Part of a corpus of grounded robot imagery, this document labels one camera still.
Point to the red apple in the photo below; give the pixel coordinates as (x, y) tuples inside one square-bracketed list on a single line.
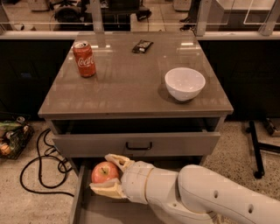
[(103, 172)]

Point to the black snack packet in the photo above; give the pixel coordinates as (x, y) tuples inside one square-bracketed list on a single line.
[(142, 46)]

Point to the black stand leg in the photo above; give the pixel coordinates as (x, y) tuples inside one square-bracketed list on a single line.
[(258, 147)]

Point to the red Coca-Cola can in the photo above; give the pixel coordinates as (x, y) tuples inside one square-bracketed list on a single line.
[(84, 58)]

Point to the grey drawer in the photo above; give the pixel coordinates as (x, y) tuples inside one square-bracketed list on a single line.
[(89, 208), (171, 137)]

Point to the grey middle drawer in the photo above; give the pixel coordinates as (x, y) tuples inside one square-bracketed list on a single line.
[(89, 208)]

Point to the black wire basket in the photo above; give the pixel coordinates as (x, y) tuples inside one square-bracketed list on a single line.
[(14, 136)]

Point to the grey drawer cabinet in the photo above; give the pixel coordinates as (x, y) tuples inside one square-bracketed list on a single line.
[(130, 85)]

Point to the glass barrier rail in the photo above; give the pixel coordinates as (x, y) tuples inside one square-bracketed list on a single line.
[(218, 20)]

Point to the white ceramic bowl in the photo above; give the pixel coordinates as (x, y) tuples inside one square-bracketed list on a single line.
[(184, 83)]

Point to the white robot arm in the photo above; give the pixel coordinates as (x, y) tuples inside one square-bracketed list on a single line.
[(193, 195)]

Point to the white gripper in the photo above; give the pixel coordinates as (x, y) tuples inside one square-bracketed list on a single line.
[(136, 181)]

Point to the grey top drawer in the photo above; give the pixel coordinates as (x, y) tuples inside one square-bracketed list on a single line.
[(171, 137)]

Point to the black drawer handle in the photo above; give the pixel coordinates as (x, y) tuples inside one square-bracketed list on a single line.
[(132, 147)]

